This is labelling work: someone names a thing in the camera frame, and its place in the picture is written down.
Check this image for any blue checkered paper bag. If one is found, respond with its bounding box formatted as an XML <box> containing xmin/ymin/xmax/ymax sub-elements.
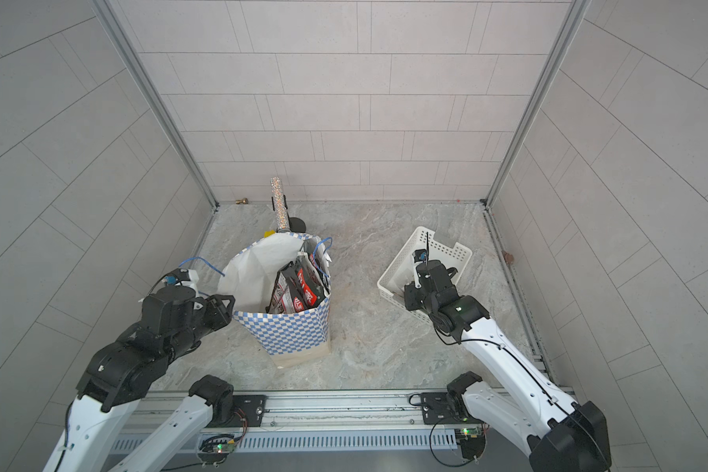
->
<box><xmin>213</xmin><ymin>232</ymin><xmax>332</xmax><ymax>369</ymax></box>

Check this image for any black red condiment packet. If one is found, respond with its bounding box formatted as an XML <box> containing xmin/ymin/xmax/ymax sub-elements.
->
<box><xmin>267</xmin><ymin>253</ymin><xmax>328</xmax><ymax>314</ymax></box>

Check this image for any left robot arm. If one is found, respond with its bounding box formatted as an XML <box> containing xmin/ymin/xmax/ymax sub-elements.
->
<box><xmin>44</xmin><ymin>285</ymin><xmax>235</xmax><ymax>471</ymax></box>

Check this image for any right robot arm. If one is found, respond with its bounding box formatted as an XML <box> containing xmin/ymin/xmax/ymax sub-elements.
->
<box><xmin>404</xmin><ymin>259</ymin><xmax>612</xmax><ymax>471</ymax></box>

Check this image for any white perforated plastic basket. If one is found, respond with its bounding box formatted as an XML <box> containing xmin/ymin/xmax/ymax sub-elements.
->
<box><xmin>377</xmin><ymin>226</ymin><xmax>473</xmax><ymax>310</ymax></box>

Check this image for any black microphone stand base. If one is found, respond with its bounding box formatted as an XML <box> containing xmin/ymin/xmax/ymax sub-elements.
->
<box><xmin>289</xmin><ymin>218</ymin><xmax>307</xmax><ymax>233</ymax></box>

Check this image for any left controller board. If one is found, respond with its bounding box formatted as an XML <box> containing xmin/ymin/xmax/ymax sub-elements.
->
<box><xmin>198</xmin><ymin>434</ymin><xmax>240</xmax><ymax>465</ymax></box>

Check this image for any controller board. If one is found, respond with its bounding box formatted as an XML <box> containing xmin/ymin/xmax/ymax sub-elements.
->
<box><xmin>454</xmin><ymin>427</ymin><xmax>487</xmax><ymax>461</ymax></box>
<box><xmin>198</xmin><ymin>434</ymin><xmax>240</xmax><ymax>465</ymax></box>

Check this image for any right controller board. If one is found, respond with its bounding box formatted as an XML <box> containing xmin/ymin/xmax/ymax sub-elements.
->
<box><xmin>454</xmin><ymin>427</ymin><xmax>487</xmax><ymax>461</ymax></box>

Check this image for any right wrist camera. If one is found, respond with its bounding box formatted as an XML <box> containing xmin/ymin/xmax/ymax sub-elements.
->
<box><xmin>412</xmin><ymin>249</ymin><xmax>430</xmax><ymax>266</ymax></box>

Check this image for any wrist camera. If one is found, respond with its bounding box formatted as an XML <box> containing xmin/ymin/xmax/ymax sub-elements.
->
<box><xmin>162</xmin><ymin>267</ymin><xmax>200</xmax><ymax>295</ymax></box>
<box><xmin>412</xmin><ymin>249</ymin><xmax>430</xmax><ymax>266</ymax></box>

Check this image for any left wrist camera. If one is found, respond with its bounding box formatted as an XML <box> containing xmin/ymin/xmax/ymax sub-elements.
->
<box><xmin>162</xmin><ymin>267</ymin><xmax>200</xmax><ymax>295</ymax></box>

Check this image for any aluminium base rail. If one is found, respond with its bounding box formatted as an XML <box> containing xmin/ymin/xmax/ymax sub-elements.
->
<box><xmin>90</xmin><ymin>385</ymin><xmax>588</xmax><ymax>438</ymax></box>

